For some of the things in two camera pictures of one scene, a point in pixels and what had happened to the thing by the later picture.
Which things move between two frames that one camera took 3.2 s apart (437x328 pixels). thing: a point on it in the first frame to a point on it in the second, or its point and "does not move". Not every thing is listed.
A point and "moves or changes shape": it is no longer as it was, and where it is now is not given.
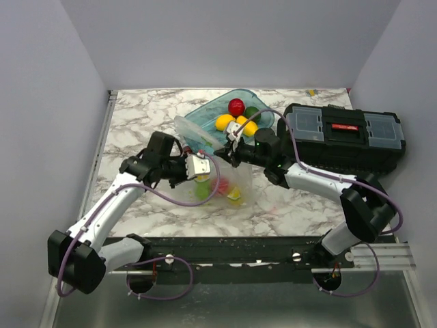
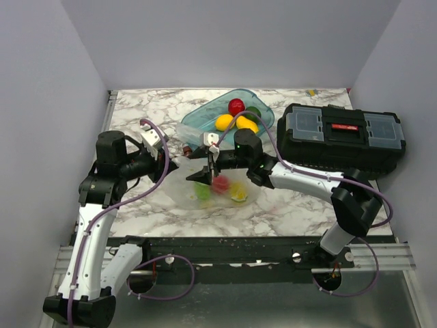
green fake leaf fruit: x=202 y=190 does not move
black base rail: x=235 y=260 does not move
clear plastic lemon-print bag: x=229 y=185 moves or changes shape
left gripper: x=184 y=177 to x=158 y=165
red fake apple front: x=222 y=186 does not move
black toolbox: x=338 y=139 does not move
